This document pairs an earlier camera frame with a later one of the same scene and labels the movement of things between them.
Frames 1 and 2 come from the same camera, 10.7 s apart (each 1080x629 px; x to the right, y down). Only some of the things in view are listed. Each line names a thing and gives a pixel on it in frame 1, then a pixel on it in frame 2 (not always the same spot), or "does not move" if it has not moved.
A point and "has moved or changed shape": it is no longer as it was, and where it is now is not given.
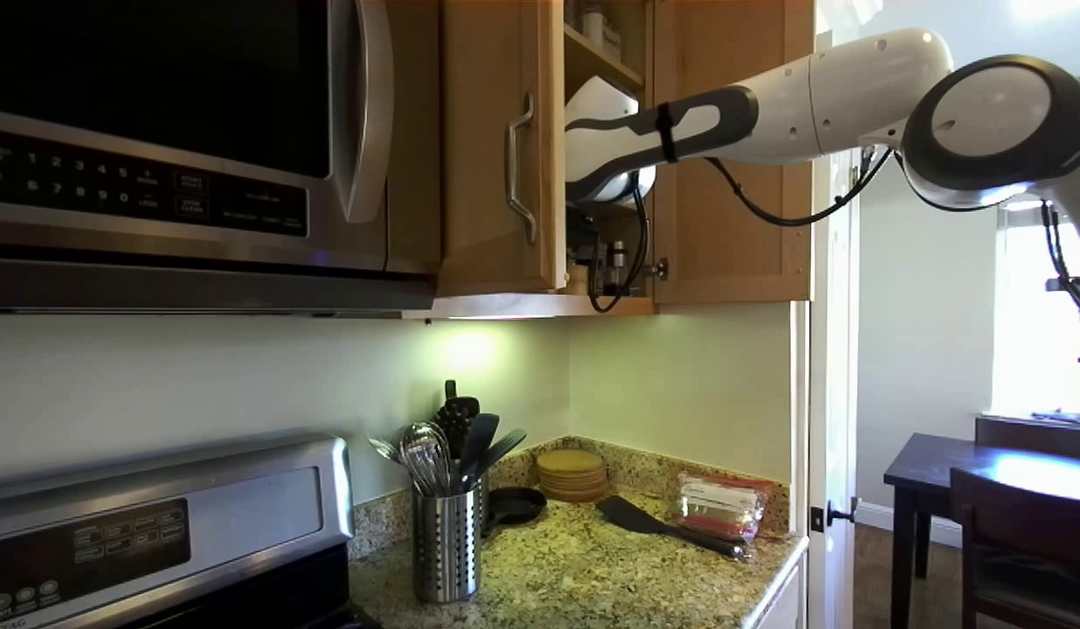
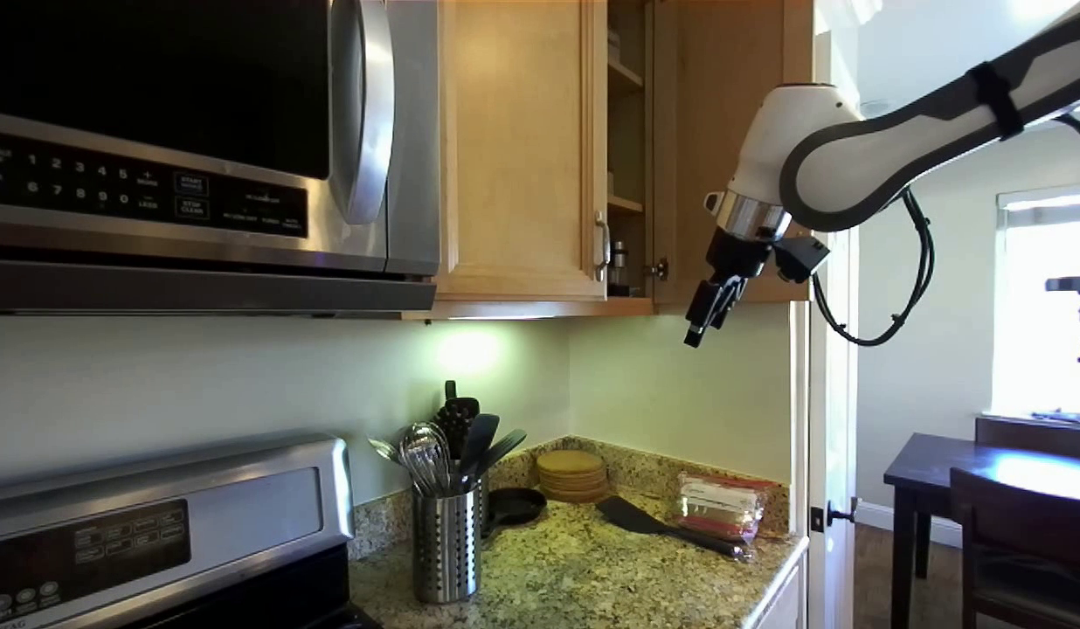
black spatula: (643, 523) does not move
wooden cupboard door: (504, 148) has moved or changed shape
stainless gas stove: (211, 536) does not move
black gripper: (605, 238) -> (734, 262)
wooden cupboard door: (702, 245) does not move
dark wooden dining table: (932, 460) does not move
